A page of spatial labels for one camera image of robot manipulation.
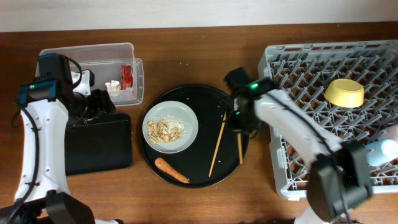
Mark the white rice pile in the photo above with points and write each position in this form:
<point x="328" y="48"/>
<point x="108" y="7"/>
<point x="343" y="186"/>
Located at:
<point x="172" y="122"/>

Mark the round black tray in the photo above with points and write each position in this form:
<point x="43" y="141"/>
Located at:
<point x="209" y="105"/>

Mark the grey dishwasher rack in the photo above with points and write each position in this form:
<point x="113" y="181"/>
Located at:
<point x="305" y="71"/>

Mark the wooden chopstick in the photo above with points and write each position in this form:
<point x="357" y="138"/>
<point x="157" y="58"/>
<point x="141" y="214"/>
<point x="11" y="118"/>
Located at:
<point x="240" y="148"/>
<point x="217" y="145"/>

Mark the peanut shells pile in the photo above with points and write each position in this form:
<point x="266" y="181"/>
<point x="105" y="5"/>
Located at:
<point x="161" y="131"/>

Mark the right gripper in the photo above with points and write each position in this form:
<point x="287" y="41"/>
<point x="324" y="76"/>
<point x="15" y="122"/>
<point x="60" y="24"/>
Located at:
<point x="252" y="127"/>

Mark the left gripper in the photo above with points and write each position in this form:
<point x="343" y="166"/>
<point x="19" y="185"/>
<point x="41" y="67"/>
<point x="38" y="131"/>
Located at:
<point x="104" y="106"/>

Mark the blue cup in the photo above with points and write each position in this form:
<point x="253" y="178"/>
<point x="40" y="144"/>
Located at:
<point x="381" y="152"/>

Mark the grey plate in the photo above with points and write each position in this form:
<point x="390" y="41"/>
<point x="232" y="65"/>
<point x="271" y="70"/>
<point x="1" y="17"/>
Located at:
<point x="180" y="110"/>

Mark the orange carrot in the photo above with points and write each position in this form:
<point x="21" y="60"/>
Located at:
<point x="162" y="165"/>

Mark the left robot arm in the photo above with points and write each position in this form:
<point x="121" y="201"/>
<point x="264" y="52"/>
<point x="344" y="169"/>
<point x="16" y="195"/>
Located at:
<point x="46" y="104"/>

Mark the yellow bowl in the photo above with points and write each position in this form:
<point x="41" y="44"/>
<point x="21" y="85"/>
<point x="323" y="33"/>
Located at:
<point x="345" y="93"/>

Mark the clear plastic bin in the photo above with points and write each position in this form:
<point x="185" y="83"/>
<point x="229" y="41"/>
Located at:
<point x="105" y="61"/>

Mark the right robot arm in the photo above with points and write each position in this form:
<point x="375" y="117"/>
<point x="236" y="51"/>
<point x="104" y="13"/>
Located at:
<point x="338" y="180"/>

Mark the white tissue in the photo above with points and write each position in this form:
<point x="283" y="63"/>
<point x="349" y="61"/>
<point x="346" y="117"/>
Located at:
<point x="113" y="87"/>

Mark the black rectangular tray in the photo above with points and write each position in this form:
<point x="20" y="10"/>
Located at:
<point x="101" y="144"/>

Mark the red snack wrapper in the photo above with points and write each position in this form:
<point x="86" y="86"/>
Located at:
<point x="127" y="80"/>

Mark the pink cup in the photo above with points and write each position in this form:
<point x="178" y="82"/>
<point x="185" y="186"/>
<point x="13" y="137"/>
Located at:
<point x="391" y="133"/>

